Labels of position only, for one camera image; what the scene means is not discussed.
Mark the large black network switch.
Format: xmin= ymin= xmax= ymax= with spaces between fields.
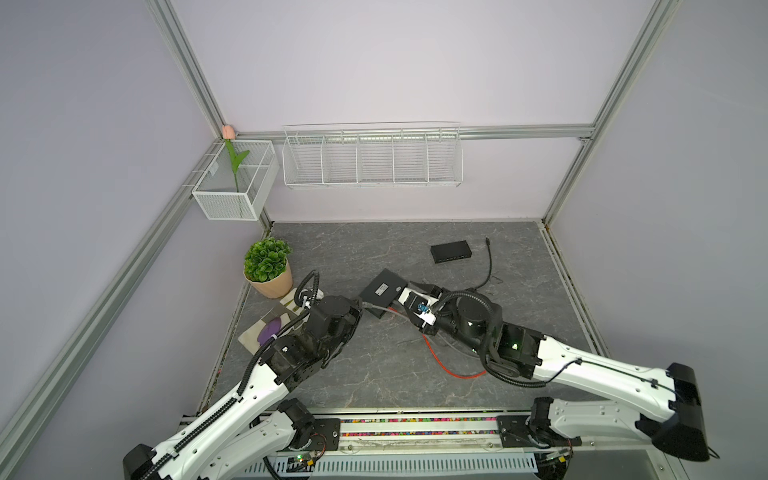
xmin=359 ymin=269 xmax=408 ymax=307

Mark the black ethernet cable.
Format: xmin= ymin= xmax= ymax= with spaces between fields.
xmin=419 ymin=237 xmax=494 ymax=292

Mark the red ethernet cable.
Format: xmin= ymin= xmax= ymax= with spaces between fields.
xmin=388 ymin=307 xmax=488 ymax=380

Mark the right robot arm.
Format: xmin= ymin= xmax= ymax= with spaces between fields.
xmin=409 ymin=290 xmax=718 ymax=462

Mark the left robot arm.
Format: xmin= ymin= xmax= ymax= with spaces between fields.
xmin=123 ymin=270 xmax=363 ymax=479

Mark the green potted plant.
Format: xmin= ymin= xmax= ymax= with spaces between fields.
xmin=243 ymin=237 xmax=293 ymax=299

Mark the pink purple brush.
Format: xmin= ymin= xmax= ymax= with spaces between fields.
xmin=256 ymin=316 xmax=282 ymax=346

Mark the white mesh box basket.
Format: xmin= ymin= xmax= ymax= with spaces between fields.
xmin=192 ymin=140 xmax=279 ymax=221

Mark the pink artificial tulip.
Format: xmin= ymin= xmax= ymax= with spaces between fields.
xmin=221 ymin=125 xmax=250 ymax=193

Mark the small black network switch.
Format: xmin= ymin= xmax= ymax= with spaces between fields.
xmin=430 ymin=240 xmax=472 ymax=264

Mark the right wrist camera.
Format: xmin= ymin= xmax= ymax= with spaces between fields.
xmin=398 ymin=286 xmax=443 ymax=336

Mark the long white wire basket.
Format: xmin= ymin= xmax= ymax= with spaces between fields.
xmin=282 ymin=122 xmax=464 ymax=188

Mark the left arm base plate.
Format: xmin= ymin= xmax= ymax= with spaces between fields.
xmin=288 ymin=417 xmax=341 ymax=451

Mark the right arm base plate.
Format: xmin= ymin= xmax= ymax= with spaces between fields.
xmin=496 ymin=415 xmax=582 ymax=449

